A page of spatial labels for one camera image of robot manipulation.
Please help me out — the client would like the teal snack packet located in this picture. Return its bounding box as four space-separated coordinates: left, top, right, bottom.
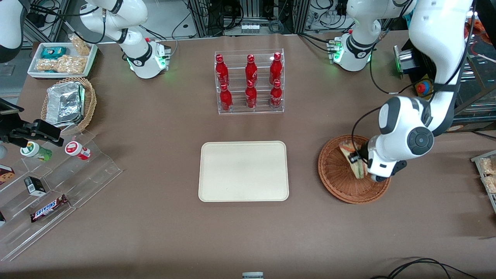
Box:
41 46 67 60

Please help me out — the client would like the small clear peanut bag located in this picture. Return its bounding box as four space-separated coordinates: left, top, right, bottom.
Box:
69 34 92 56

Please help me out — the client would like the white rectangular snack tray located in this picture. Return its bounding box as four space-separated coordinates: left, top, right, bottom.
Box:
27 42 98 79

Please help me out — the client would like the black floor cable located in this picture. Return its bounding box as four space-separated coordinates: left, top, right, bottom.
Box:
370 257 479 279

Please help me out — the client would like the black yellow control box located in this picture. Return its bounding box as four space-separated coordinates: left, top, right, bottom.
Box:
414 74 496 134

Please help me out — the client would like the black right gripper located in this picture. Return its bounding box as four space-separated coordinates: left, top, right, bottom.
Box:
0 98 65 147

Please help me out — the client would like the snickers chocolate bar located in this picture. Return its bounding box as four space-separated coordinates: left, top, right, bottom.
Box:
30 195 69 223

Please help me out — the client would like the brown cookie box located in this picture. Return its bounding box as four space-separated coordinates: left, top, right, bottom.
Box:
0 165 16 186

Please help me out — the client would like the small tan wicker basket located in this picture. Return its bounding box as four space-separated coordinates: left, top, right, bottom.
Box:
41 77 97 135

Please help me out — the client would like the metal cylinder with green light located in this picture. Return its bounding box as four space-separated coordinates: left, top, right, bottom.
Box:
393 45 418 74

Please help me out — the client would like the triangle sandwich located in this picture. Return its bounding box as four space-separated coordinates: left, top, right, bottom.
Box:
339 141 368 179

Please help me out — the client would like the tray with pastries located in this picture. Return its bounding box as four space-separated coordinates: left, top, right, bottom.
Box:
471 150 496 214

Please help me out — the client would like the clear acrylic stepped shelf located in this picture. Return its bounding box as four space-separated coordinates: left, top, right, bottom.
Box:
0 130 123 262

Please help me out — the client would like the small black carton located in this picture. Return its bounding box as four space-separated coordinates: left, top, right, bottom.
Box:
24 176 47 196

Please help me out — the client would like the red cola bottle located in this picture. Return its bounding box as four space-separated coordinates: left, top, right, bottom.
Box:
270 79 283 109
215 54 229 87
269 52 283 86
245 54 258 86
245 80 258 109
220 83 233 112

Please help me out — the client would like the beige plastic tray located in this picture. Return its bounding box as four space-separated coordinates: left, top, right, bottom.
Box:
198 141 289 202

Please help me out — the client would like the green yoghurt drink bottle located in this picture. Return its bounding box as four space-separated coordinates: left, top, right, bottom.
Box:
20 141 53 162

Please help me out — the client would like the clear acrylic bottle rack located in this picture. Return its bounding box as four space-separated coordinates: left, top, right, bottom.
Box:
214 48 285 115

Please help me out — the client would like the large clear peanut bag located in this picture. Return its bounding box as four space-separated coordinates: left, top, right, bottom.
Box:
36 55 86 74

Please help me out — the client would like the red yoghurt drink bottle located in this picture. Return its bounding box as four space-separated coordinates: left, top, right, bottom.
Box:
65 141 92 160

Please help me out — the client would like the large brown wicker basket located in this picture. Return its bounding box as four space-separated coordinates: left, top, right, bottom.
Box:
318 134 392 204

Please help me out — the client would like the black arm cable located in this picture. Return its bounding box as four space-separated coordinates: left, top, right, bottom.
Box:
350 23 477 156

